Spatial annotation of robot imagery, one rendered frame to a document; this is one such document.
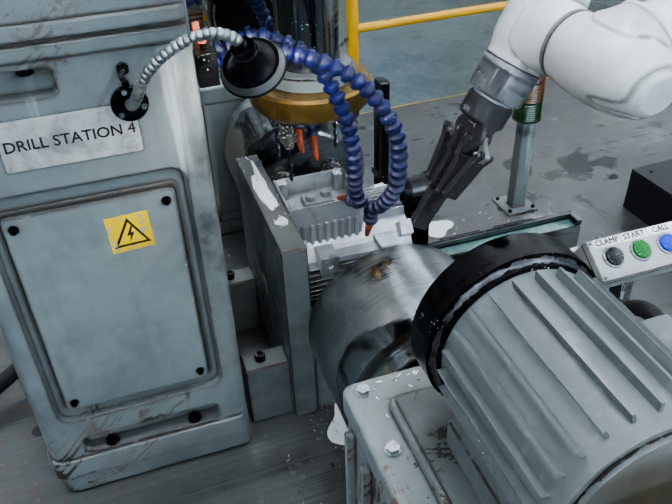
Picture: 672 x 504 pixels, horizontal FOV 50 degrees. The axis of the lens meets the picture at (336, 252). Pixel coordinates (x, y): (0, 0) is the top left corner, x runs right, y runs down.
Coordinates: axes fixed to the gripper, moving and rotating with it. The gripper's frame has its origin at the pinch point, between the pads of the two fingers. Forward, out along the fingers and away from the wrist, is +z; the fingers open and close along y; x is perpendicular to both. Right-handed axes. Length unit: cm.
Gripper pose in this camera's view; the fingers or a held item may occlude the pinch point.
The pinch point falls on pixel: (427, 208)
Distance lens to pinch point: 119.3
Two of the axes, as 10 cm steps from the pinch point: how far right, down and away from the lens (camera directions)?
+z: -4.4, 8.1, 3.9
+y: 3.2, 5.5, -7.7
